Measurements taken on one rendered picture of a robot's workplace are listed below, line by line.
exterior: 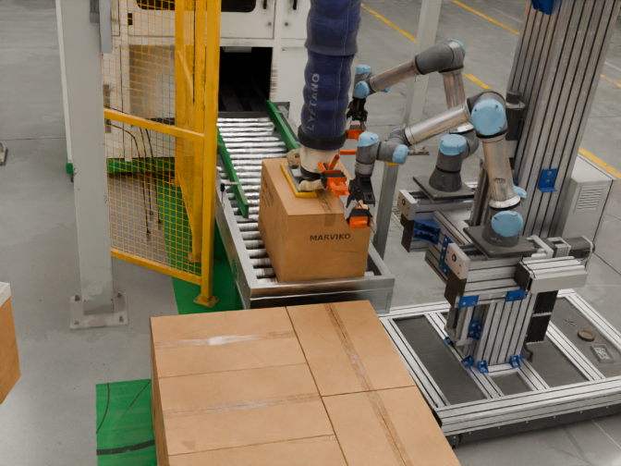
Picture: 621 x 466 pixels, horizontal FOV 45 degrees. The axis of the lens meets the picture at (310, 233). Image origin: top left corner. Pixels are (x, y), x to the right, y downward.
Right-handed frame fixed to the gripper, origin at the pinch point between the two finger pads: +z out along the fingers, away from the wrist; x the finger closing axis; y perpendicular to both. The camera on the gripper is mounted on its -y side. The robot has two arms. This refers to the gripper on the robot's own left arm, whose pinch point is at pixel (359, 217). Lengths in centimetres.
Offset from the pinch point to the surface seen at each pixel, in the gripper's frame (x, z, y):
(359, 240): -13.0, 28.1, 28.1
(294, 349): 26, 53, -14
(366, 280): -17, 47, 24
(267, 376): 40, 53, -29
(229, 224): 38, 49, 85
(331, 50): 4, -54, 50
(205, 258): 48, 79, 100
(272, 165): 19, 13, 79
